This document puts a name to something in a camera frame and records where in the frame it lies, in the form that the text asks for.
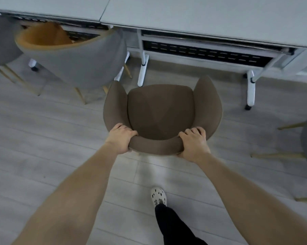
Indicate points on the person's left hand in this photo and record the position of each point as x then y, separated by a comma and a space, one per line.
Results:
120, 140

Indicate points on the person's right hand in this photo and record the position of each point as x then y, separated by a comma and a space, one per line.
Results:
195, 145

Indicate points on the orange upholstered chair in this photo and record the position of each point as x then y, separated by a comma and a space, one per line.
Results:
79, 63

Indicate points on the person's right forearm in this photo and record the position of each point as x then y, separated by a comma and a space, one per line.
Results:
245, 201

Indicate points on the person's left forearm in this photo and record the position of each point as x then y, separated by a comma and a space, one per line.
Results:
66, 201

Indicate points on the white right clog shoe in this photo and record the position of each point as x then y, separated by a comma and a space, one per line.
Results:
159, 196

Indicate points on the black trousers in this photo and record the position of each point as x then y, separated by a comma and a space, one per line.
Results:
176, 227

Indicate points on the light grey table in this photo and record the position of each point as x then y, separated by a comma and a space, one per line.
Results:
207, 15
54, 6

